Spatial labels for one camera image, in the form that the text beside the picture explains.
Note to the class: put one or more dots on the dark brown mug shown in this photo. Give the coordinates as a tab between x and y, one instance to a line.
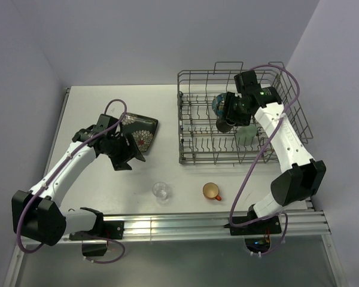
223	125

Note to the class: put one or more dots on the clear glass tumbler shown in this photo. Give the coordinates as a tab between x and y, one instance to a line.
161	191

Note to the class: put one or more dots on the green ceramic cup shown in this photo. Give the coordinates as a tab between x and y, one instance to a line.
246	134

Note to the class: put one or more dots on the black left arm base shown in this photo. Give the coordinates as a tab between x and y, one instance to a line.
97	242

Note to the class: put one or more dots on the black floral square plate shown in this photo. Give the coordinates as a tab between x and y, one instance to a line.
143	129

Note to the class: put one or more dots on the orange small mug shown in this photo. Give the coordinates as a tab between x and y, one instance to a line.
211	191

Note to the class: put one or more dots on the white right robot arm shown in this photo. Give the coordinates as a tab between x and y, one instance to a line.
301	175

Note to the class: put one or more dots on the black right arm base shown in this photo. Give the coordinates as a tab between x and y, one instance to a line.
263	227

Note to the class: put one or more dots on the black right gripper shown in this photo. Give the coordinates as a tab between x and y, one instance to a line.
240	121

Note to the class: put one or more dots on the grey wire dish rack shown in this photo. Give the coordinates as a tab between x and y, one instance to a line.
206	136

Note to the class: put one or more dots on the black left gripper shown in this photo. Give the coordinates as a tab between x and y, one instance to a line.
120	163

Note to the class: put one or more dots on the blue-brown ceramic bowl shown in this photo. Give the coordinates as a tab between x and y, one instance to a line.
218	104

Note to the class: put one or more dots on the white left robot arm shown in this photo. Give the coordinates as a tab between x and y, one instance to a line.
36	213

